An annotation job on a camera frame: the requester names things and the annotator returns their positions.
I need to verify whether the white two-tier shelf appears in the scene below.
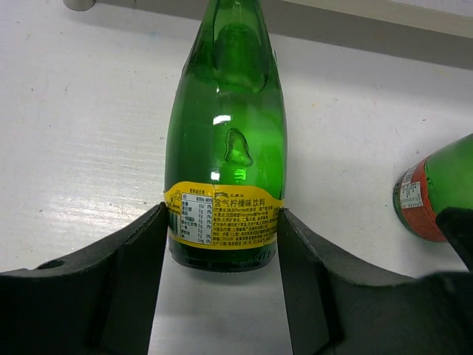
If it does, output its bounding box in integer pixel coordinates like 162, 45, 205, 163
62, 0, 473, 71

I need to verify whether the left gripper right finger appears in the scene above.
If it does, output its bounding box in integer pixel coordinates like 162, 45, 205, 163
277, 209, 472, 354

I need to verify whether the green glass bottle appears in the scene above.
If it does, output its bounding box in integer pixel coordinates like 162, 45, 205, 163
392, 135, 472, 243
164, 1, 287, 272

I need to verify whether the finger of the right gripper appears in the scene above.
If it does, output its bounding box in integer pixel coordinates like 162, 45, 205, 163
435, 207, 473, 272

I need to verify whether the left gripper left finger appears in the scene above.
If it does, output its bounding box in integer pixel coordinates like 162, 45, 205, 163
1, 204, 167, 354

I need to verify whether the green glass bottle front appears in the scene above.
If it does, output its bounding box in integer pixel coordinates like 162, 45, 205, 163
164, 1, 287, 272

